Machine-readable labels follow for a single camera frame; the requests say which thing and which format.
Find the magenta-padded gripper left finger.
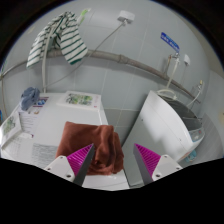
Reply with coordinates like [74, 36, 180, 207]
[43, 142, 97, 187]

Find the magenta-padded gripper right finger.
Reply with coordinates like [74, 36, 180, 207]
[132, 142, 184, 186]

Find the brown towel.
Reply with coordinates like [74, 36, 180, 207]
[54, 120, 125, 177]

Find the printed paper sheet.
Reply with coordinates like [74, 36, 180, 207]
[1, 133, 60, 170]

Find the white washing machine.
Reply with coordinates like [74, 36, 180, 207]
[121, 89, 206, 188]

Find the small plant-photo booklet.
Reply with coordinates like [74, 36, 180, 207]
[56, 90, 102, 111]

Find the crumpled blue-grey cloth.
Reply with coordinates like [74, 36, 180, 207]
[20, 86, 42, 112]

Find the white pole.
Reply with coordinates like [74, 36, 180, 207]
[41, 27, 56, 94]

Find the green-white striped garment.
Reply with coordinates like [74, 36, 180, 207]
[25, 11, 89, 70]

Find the wall water tap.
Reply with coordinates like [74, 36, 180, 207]
[165, 52, 181, 92]

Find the grey wall pipe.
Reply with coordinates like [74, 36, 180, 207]
[0, 48, 202, 101]

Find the small white wall box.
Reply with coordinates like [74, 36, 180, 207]
[182, 53, 192, 67]

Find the blue wall sign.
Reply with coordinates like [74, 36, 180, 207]
[160, 31, 181, 54]

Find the thin white cable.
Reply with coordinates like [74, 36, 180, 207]
[44, 21, 126, 90]

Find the white wall socket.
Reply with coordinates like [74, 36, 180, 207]
[116, 9, 136, 25]

